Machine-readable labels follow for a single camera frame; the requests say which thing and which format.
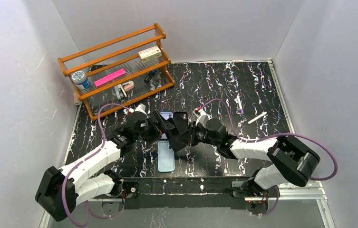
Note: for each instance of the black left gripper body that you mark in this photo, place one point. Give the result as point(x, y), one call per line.
point(159, 125)

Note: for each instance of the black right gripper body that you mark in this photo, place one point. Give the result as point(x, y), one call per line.
point(182, 131)

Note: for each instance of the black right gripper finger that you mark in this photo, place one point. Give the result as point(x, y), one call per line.
point(177, 140)
point(181, 129)

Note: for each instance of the lavender phone case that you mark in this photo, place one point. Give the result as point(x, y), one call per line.
point(166, 115)

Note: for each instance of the light blue phone case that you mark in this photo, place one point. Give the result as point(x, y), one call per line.
point(165, 157)

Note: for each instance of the black phone case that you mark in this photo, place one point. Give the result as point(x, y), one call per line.
point(180, 118)

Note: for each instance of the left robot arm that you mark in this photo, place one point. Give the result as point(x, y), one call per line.
point(62, 189)

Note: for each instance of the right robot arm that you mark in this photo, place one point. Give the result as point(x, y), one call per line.
point(292, 160)

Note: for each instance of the pink teal stapler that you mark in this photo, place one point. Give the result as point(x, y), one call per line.
point(122, 90)

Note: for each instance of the dark marker pen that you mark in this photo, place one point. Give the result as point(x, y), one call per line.
point(149, 76)

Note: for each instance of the white pen with purple tip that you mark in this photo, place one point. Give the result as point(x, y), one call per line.
point(238, 100)

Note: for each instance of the pink flat bar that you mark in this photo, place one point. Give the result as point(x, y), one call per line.
point(109, 77)

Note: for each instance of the orange wooden shelf rack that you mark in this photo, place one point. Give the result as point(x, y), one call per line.
point(108, 57)

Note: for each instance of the white small box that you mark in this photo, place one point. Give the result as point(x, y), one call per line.
point(150, 53)

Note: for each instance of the white marker pen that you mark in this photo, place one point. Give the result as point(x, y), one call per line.
point(263, 114)

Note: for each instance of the blue white jar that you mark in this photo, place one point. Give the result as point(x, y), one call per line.
point(80, 80)

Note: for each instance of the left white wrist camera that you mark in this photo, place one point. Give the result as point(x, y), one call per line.
point(139, 110)

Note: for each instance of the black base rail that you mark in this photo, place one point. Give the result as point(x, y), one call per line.
point(210, 192)

